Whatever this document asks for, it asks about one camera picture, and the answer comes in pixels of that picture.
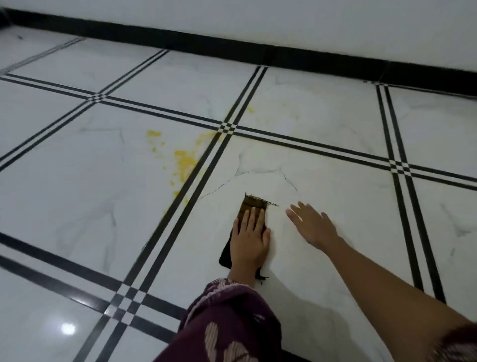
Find person's right forearm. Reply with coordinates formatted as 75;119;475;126
322;237;472;362

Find maroon patterned sleeve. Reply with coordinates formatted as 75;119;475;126
428;322;477;362
153;278;283;362

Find maroon patterned left sleeve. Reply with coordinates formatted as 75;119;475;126
153;278;283;362

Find yellow stains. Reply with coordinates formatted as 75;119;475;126
145;106;258;217

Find person's right hand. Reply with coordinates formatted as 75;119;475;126
286;201;342;254

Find person's left hand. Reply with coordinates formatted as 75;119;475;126
229;207;272;278

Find dark brown cleaning cloth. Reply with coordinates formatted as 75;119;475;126
219;193;279;285

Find maroon patterned right sleeve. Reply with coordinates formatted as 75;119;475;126
428;322;477;362

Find black skirting strip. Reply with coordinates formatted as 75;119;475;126
0;7;477;97

